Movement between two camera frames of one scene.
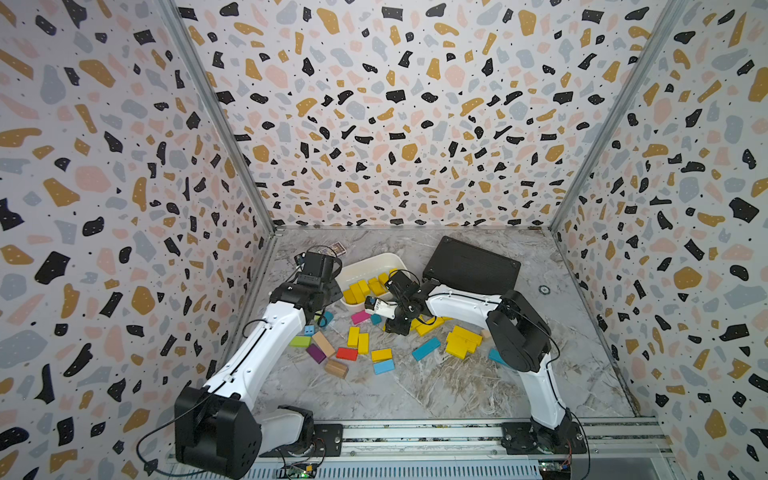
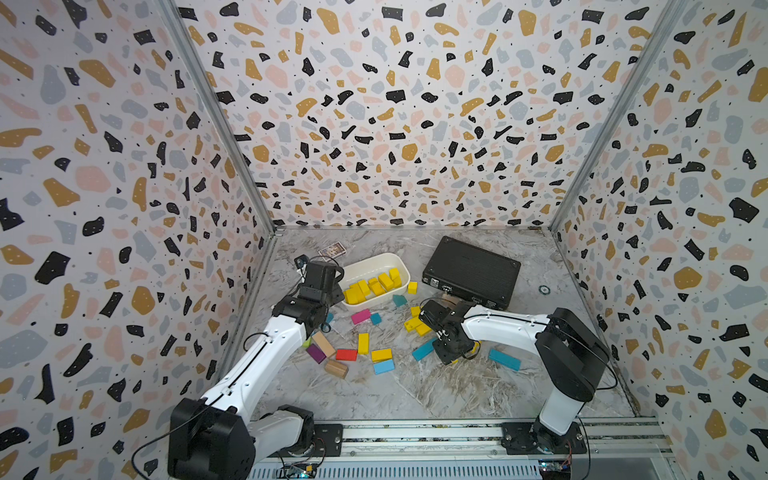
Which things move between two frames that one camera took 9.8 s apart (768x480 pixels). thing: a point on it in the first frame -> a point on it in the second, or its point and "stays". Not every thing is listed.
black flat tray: [469, 267] stays
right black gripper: [393, 328] -> [444, 358]
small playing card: [338, 248] stays
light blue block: [383, 367] stays
